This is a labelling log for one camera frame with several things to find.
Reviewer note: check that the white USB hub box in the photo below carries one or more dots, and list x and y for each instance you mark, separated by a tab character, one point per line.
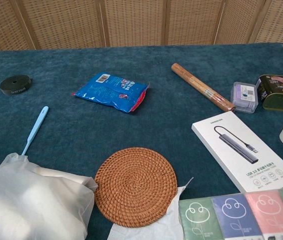
241	155

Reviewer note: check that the blue snack bag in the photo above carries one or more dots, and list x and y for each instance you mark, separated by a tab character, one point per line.
109	91

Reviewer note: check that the dark green meat can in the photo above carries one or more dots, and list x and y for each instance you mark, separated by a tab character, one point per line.
280	96

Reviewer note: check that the white paper tissue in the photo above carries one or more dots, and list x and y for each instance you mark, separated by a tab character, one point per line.
156	230

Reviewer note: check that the round woven rattan coaster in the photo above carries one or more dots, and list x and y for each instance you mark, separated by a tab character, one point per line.
131	187

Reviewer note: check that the multicolour pocket tissue pack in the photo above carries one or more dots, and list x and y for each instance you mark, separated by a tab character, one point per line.
231	217

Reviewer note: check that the black tape roll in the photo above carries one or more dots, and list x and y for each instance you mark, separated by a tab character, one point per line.
15	85

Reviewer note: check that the woven bamboo folding screen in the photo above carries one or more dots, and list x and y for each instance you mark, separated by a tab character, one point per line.
131	22

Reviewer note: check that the blue velvet tablecloth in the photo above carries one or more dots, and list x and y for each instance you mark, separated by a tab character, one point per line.
81	130

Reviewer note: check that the translucent white zip bag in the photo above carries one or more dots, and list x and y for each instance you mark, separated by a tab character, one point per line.
31	200

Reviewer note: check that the clear box with purple insert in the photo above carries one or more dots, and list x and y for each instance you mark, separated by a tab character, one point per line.
244	98

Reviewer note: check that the light blue plastic brush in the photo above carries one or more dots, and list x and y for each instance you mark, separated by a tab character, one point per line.
37	125

